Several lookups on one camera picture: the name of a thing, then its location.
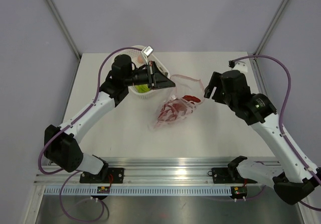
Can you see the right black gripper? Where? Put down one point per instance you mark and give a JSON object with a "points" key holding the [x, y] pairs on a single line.
{"points": [[214, 81]]}

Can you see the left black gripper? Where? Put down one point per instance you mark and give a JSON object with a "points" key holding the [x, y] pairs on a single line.
{"points": [[155, 79]]}

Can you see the green toy leek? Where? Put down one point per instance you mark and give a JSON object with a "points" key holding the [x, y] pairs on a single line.
{"points": [[142, 88]]}

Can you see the white plastic basket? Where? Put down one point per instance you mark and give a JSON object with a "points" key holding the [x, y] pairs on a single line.
{"points": [[134, 55]]}

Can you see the clear zip top bag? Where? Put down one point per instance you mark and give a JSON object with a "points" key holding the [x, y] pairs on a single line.
{"points": [[184, 86]]}

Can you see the red toy lobster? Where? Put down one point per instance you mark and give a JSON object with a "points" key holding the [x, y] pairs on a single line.
{"points": [[177, 108]]}

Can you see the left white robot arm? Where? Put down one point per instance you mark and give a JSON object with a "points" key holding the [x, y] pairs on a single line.
{"points": [[61, 144]]}

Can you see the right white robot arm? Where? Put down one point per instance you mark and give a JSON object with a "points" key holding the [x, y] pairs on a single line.
{"points": [[298, 176]]}

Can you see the grey toy fish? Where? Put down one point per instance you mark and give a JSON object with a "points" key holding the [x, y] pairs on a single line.
{"points": [[164, 72]]}

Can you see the pink toy egg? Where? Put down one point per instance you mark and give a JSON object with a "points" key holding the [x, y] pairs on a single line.
{"points": [[140, 60]]}

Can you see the right small circuit board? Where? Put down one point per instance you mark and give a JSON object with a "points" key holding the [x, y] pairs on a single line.
{"points": [[239, 192]]}

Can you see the small circuit board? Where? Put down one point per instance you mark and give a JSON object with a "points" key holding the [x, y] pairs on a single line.
{"points": [[239, 192], [103, 189]]}

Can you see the left small circuit board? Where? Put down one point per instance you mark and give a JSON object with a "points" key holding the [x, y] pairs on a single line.
{"points": [[103, 189]]}

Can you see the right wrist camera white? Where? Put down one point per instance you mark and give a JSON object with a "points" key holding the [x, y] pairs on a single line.
{"points": [[238, 65]]}

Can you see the right aluminium frame post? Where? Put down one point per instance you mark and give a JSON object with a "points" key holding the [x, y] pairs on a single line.
{"points": [[272, 26]]}

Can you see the aluminium frame post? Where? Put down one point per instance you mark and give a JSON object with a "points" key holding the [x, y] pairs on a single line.
{"points": [[272, 26], [64, 30]]}

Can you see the aluminium mounting rail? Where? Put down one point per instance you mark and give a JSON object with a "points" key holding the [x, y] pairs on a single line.
{"points": [[159, 171]]}

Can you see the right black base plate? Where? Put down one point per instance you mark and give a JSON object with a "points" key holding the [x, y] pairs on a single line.
{"points": [[220, 175]]}

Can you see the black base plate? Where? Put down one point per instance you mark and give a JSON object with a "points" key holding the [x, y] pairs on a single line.
{"points": [[116, 175], [220, 175]]}

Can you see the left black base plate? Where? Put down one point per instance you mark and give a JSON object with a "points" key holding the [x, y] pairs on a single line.
{"points": [[116, 175]]}

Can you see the white slotted cable duct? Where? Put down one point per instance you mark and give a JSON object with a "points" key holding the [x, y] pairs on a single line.
{"points": [[141, 191]]}

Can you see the left aluminium frame post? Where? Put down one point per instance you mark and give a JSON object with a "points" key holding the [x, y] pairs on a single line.
{"points": [[64, 30]]}

